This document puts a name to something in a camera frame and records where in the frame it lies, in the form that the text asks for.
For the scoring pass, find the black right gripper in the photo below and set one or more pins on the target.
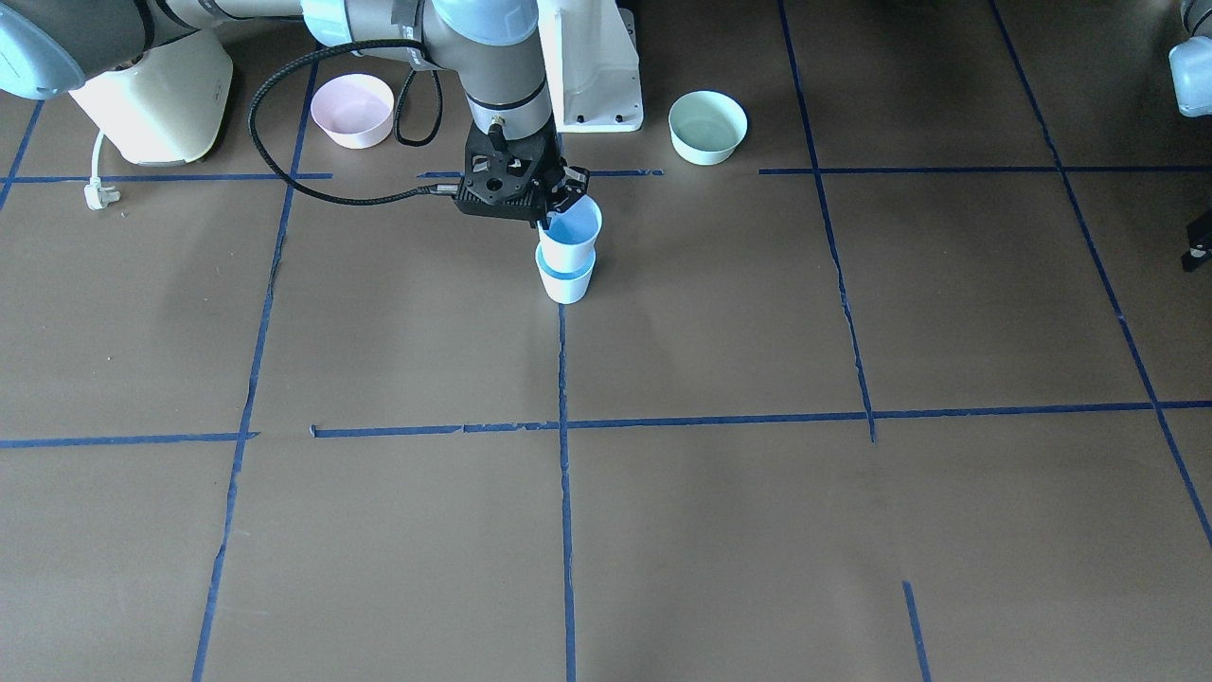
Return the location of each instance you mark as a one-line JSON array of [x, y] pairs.
[[571, 187]]

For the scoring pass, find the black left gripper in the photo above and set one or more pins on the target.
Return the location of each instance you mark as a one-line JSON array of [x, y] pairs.
[[1200, 241]]

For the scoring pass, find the blue cup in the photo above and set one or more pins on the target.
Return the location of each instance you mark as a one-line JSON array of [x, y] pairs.
[[569, 287], [569, 237]]

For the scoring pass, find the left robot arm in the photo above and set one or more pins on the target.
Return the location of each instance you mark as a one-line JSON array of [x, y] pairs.
[[1190, 70]]

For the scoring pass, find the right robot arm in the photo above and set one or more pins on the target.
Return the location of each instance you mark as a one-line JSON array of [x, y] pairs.
[[492, 47]]

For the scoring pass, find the green bowl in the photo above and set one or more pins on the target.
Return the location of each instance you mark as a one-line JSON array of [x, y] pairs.
[[706, 127]]

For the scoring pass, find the pink bowl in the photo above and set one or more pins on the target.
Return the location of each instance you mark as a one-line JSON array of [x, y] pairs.
[[355, 110]]

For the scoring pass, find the cream toaster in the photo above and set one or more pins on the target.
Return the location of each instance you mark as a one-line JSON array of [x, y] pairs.
[[167, 108]]

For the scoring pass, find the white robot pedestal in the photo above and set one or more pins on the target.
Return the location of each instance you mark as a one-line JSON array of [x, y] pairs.
[[592, 66]]

